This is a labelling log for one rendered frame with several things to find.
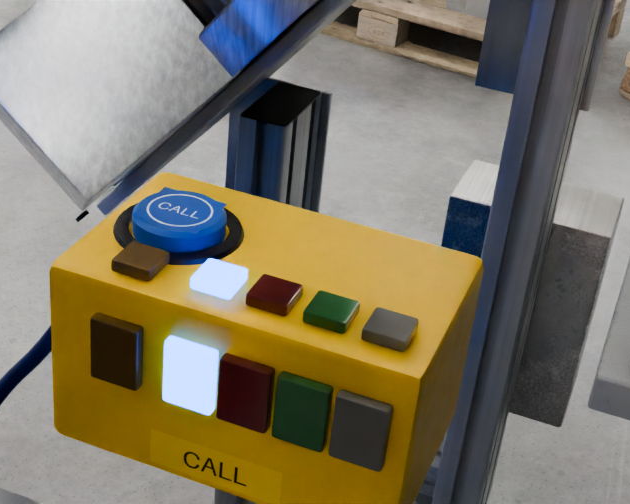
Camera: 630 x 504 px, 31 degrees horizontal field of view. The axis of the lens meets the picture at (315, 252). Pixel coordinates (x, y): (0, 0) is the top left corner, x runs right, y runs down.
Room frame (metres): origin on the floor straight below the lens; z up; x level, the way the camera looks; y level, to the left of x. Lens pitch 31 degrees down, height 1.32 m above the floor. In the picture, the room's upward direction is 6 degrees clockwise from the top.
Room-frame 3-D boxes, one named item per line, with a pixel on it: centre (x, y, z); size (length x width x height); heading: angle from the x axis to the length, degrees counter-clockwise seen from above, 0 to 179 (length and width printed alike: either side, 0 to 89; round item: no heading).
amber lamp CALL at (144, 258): (0.39, 0.07, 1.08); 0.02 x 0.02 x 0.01; 72
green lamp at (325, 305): (0.36, -0.01, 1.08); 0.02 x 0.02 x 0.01; 72
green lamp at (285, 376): (0.34, 0.00, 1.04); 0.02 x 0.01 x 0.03; 72
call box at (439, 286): (0.40, 0.02, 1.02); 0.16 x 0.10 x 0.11; 72
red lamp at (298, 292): (0.37, 0.01, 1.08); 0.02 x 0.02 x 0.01; 72
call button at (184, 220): (0.42, 0.06, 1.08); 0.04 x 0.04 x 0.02
